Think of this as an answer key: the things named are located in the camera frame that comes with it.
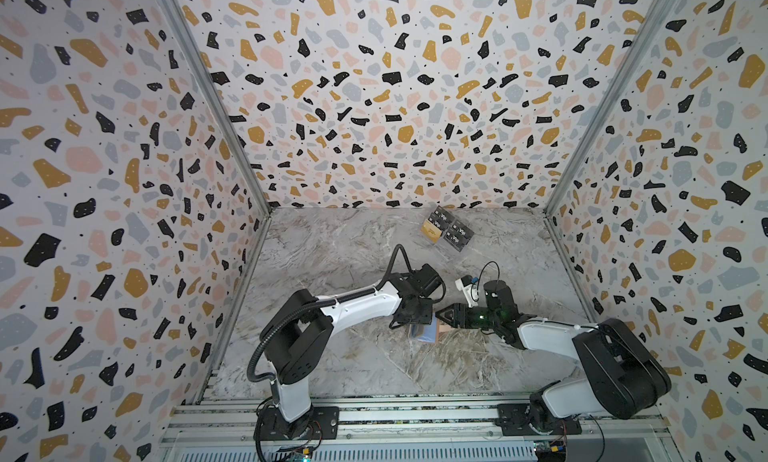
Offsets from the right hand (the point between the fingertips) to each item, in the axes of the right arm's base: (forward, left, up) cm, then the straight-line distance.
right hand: (442, 311), depth 86 cm
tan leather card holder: (-5, +3, -5) cm, 7 cm away
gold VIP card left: (+33, +1, -4) cm, 33 cm away
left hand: (-1, +3, 0) cm, 3 cm away
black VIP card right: (+29, -8, 0) cm, 30 cm away
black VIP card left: (+37, -3, +1) cm, 37 cm away
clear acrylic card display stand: (+35, -2, -1) cm, 35 cm away
